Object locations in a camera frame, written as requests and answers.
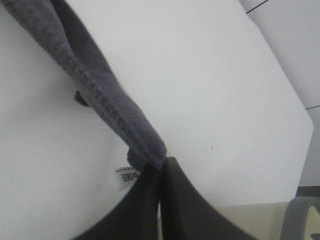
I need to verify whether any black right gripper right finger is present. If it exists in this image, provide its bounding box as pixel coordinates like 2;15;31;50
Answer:
160;157;254;240

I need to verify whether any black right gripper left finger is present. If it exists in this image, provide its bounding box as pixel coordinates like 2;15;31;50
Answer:
75;165;160;240

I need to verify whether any dark grey towel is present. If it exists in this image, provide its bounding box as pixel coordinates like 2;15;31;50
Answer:
1;0;167;172

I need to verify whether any beige storage bin grey rim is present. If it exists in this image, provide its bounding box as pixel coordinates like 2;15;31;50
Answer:
207;197;320;240

